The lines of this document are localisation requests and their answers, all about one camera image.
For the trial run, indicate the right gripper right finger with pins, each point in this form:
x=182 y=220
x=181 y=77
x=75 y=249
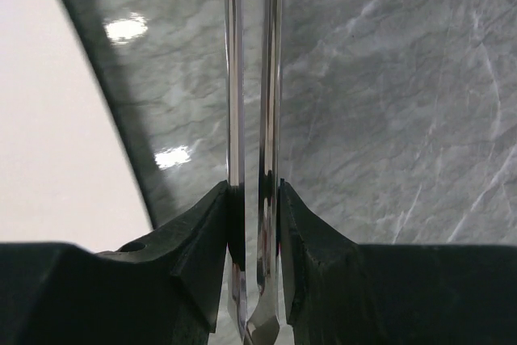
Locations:
x=337 y=291

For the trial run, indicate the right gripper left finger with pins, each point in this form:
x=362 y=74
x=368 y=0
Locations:
x=162 y=288

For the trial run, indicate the metal tongs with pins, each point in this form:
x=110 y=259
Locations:
x=263 y=325

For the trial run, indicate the white rectangular plate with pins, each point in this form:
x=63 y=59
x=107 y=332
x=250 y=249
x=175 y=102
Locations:
x=64 y=174

